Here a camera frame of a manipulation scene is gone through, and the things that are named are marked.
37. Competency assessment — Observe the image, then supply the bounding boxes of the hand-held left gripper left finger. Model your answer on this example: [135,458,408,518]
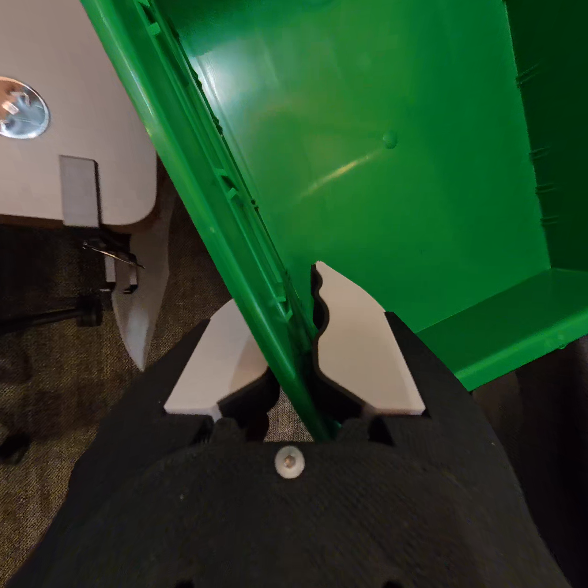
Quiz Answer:
[163,299,281,443]

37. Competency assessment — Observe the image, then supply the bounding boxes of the green plastic bin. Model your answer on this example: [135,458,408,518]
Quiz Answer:
[80,0,588,442]

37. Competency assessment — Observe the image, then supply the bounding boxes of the grey desk clamp bracket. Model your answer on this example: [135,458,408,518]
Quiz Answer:
[59,155,102,228]

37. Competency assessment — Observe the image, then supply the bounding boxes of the grey desk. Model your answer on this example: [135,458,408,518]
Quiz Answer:
[0,0,159,228]

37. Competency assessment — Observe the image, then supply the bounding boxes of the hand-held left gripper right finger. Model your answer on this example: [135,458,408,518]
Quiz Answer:
[311,261,426,435]

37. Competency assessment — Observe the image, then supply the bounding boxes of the black office chair base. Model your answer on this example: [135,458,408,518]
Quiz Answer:
[0,294,104,331]

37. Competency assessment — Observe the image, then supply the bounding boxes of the white desk leg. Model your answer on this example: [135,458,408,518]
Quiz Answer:
[110,216,172,370]

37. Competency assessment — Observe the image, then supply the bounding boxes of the silver round desk fastener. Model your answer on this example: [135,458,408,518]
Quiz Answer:
[0,77,50,139]

